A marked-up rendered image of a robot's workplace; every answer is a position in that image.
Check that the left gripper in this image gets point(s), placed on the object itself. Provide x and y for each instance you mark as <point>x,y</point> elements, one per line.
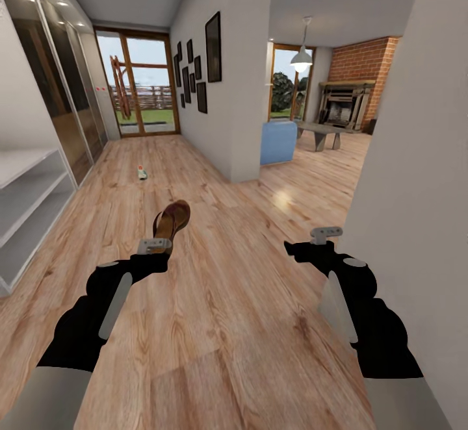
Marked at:
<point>154,263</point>

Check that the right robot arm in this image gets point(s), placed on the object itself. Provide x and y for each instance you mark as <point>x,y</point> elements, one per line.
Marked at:
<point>399,395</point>

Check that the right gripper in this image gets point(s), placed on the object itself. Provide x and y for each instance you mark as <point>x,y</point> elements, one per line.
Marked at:
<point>306,252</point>

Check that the room light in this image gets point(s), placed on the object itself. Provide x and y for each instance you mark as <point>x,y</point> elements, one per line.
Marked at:
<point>302,56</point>

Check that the sandal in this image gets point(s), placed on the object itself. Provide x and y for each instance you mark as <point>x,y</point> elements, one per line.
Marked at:
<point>175,217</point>

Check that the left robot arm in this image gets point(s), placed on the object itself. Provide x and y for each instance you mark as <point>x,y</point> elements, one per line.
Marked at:
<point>52,396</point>

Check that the door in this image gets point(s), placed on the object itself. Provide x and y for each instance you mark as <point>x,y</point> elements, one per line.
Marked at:
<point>289,88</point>
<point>139,68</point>

